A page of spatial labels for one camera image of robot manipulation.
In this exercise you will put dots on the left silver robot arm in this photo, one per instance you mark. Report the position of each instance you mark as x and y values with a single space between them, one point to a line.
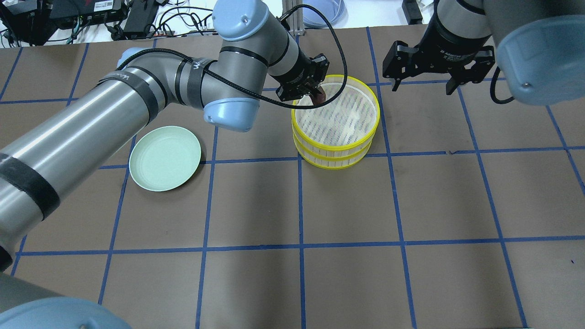
259 61

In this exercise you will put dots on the side yellow-rimmed bamboo steamer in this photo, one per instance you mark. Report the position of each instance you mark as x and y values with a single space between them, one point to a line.
346 122

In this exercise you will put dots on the aluminium frame post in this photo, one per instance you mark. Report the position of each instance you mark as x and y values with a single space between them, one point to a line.
292 16

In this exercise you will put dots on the blue plate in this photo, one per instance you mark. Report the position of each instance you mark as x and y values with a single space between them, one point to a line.
333 10

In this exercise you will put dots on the light green plate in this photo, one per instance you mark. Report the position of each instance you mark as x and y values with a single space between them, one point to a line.
165 158

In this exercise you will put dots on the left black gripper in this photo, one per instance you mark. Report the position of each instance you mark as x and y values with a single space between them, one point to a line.
295 73

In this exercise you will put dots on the brown bun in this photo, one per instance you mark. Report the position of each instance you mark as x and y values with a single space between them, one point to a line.
318 97

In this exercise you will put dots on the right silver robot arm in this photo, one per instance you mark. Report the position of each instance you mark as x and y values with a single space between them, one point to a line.
535 48

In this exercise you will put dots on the centre yellow-rimmed bamboo steamer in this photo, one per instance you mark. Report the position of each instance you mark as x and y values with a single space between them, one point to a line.
331 159

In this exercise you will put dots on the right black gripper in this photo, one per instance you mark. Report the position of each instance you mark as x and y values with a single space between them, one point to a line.
445 42

